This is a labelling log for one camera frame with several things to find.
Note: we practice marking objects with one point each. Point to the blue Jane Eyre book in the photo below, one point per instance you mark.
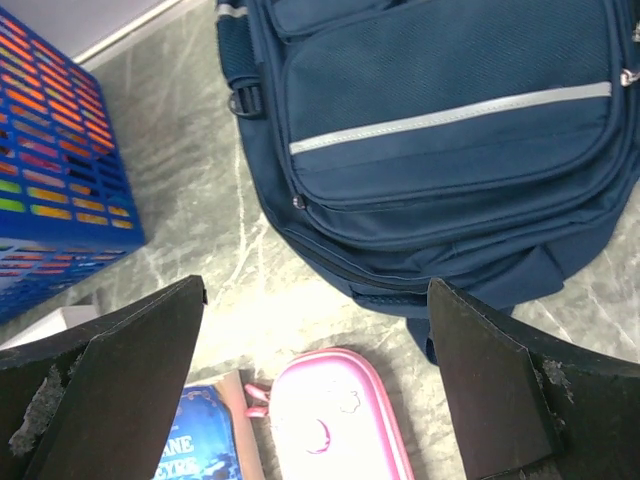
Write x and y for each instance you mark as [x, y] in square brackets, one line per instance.
[211, 437]

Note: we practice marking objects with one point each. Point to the pink cartoon pencil case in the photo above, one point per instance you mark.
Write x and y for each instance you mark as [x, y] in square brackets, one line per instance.
[331, 418]

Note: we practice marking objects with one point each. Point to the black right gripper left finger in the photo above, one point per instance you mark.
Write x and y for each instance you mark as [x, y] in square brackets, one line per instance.
[97, 401]

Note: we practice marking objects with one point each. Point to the navy blue student backpack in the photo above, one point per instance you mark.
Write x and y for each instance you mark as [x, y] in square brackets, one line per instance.
[492, 144]

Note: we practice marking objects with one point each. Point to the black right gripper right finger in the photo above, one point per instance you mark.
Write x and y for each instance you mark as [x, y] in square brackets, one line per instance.
[527, 405]

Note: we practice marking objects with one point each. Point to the blue plastic shopping basket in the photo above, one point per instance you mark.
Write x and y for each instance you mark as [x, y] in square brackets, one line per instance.
[67, 209]

